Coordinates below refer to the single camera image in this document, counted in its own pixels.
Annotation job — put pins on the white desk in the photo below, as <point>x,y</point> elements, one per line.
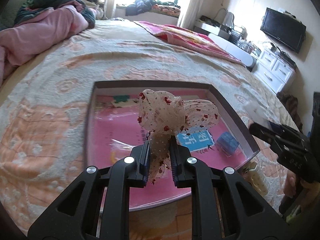
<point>210,28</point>

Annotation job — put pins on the green quilted headboard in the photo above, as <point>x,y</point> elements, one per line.
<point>12,10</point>

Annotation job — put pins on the blue printed card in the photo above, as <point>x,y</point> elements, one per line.
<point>197,140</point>

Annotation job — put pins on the black set-top box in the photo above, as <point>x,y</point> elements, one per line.
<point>287,58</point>

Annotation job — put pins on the person's right hand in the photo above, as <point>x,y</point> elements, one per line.
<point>290,183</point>

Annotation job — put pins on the pink quilt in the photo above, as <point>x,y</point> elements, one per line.
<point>37,35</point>

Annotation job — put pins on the white bed footboard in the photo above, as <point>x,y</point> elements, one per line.
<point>237,50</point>

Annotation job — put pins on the floral mesh hair scrunchie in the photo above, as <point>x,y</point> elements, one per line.
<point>160,110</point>

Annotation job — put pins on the dark floral quilt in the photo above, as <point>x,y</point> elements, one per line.
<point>42,1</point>

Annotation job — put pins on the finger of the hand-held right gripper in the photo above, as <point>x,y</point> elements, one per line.
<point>260,131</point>
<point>287,130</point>

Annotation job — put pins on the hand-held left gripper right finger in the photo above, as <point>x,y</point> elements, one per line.
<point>175,160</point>

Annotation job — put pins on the black flat television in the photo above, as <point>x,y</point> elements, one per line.
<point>282,30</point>

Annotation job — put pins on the beige and orange bed blanket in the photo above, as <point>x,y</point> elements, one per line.
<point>75,55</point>

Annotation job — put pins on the red and pink blanket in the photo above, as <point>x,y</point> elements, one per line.
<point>180,33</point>

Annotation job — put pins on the floral cushion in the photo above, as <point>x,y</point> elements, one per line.
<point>167,9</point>

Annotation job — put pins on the white drawer cabinet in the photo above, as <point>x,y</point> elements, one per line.
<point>272,70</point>

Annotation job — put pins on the shallow box with pink lining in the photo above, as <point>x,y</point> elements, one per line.
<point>112,130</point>

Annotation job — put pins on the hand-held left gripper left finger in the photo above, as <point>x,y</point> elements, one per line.
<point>144,160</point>

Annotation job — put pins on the pile of dark clothes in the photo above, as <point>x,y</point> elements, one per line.
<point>138,6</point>

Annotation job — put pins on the cream hair claw clip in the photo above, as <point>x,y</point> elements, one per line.
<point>257,180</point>

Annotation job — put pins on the small blue box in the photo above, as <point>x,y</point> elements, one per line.
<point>227,142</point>

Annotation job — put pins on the brown patterned cloth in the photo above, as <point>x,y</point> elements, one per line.
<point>290,105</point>

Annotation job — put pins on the white window bench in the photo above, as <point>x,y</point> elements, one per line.
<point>150,20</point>

